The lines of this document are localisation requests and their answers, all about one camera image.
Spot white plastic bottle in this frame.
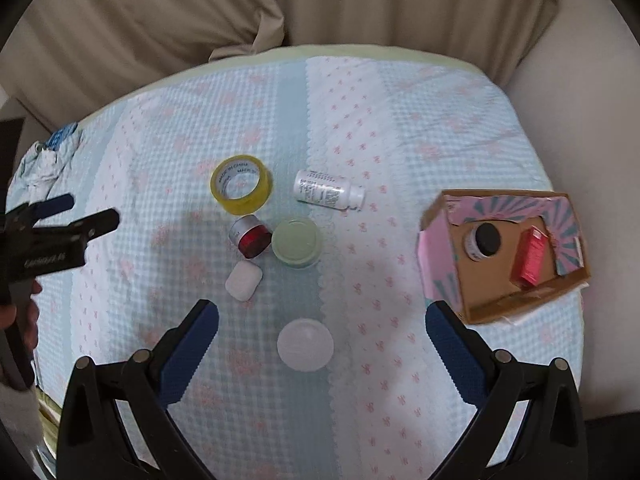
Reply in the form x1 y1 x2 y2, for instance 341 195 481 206
292 169 367 212

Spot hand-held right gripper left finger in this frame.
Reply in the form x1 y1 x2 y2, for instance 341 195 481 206
57 299 221 480

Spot white round lid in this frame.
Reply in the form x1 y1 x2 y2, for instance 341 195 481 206
277 319 334 372

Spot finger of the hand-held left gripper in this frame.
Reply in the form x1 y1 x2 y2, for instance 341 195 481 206
27 209 121 248
27 194 76 217

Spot pale green bedsheet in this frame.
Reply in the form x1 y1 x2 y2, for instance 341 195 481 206
75 44 488 131

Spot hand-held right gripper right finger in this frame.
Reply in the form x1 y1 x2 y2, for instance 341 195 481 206
425 300 589 480

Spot pale green round jar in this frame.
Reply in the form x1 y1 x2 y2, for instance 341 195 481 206
271 217 322 267

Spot person's left hand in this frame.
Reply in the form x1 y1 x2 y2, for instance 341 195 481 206
0 280 43 386

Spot black lidded small jar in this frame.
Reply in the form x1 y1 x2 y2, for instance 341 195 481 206
464 222 502 262

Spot white earbud case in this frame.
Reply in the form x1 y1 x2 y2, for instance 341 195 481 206
225 263 264 302

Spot yellow tape roll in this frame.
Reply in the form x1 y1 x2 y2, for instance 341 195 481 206
210 153 273 214

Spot red jar with silver lid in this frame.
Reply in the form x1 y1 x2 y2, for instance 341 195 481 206
227 215 273 260

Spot beige curtain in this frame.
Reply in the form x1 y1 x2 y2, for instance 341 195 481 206
0 0 573 126

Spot pink printed cardboard box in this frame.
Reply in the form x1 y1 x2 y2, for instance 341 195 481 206
418 189 591 325

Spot red small carton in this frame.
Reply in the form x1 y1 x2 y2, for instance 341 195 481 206
510 226 547 286

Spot blue and white cloth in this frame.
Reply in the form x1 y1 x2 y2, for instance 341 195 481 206
22 122 83 196

